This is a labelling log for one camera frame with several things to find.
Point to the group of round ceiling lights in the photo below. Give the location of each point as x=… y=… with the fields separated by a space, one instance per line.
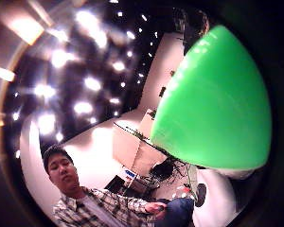
x=83 y=83

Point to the black monitor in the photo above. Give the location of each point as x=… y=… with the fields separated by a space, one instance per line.
x=115 y=184

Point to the green plastic bowl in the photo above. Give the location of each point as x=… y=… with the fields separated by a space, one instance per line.
x=214 y=104

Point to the black oval object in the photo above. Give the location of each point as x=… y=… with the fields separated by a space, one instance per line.
x=201 y=195

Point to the the person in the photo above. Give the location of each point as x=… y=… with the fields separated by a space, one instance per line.
x=85 y=208

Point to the black office chair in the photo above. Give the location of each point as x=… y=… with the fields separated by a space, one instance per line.
x=162 y=170

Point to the rectangular ceiling light panel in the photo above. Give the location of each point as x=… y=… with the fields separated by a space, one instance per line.
x=26 y=29

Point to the blue and white box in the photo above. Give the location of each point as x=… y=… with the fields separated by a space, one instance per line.
x=131 y=173

